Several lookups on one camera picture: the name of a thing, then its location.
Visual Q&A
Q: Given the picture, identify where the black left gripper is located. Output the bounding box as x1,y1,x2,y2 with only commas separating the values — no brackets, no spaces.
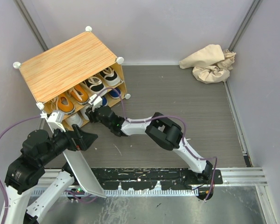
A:
41,122,98,164

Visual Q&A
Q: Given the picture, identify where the blue sneaker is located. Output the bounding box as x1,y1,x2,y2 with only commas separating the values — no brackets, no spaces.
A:
102,96,108,106

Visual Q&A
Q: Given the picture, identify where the blue sneaker one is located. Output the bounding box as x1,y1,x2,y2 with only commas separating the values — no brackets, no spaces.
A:
109,88,121,99

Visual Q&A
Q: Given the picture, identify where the black white sneaker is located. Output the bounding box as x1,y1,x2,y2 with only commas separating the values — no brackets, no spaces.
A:
99,67,121,86
82,76,105,94

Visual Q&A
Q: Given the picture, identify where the orange sneaker one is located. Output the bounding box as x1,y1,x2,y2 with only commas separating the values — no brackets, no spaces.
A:
50,93,75,115
68,84,89,105

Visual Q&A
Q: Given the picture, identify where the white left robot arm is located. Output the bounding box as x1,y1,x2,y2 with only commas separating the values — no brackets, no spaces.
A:
0,125,105,224

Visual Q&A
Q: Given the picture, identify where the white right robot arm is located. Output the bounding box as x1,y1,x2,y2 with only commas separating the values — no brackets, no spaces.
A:
85,106,213,184

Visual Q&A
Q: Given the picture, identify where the wooden shoe cabinet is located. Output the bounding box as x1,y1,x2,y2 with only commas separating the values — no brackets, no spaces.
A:
13,26,131,129

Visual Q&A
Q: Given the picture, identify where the beige cloth bag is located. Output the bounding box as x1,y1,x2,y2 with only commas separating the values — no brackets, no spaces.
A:
179,44,236,84

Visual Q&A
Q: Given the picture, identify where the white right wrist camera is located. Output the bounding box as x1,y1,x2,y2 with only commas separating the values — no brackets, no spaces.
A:
88,94,103,112

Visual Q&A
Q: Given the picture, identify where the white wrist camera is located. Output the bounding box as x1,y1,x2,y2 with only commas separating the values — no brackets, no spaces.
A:
88,94,103,112
40,110,65,132

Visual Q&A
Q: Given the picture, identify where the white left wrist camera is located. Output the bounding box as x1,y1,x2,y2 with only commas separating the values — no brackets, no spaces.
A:
40,110,65,132

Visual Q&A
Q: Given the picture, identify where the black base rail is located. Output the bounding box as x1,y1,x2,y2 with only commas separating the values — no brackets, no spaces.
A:
28,161,224,201

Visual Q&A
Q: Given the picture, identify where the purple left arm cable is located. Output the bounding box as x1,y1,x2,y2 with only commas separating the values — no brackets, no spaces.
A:
0,115,42,224

